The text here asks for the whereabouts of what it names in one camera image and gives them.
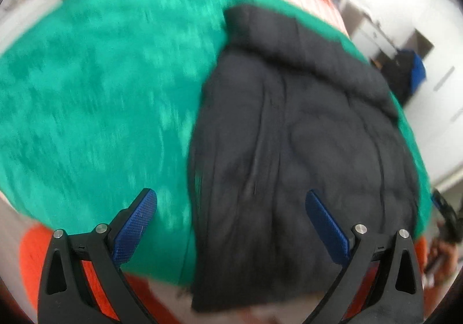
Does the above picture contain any white bedside dresser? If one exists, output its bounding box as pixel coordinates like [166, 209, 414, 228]
[351, 2, 399, 61]

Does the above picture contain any white wardrobe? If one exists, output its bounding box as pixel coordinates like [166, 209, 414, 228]
[398, 0, 463, 182]

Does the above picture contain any blue garment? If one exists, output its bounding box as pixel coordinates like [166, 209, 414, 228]
[412, 54, 427, 89]

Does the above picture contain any green velvet blanket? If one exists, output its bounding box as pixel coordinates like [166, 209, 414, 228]
[0, 0, 435, 283]

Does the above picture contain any white low drawer cabinet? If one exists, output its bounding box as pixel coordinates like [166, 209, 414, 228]
[0, 0, 69, 54]

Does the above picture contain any black puffer jacket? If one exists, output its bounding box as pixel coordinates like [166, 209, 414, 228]
[186, 5, 420, 313]

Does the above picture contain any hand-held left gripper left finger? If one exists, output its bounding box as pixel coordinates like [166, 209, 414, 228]
[38, 188, 158, 324]

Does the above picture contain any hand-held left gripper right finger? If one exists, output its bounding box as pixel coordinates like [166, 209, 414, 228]
[305, 190, 425, 324]

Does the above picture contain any orange fleece clothing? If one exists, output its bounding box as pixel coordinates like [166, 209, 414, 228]
[20, 224, 430, 324]

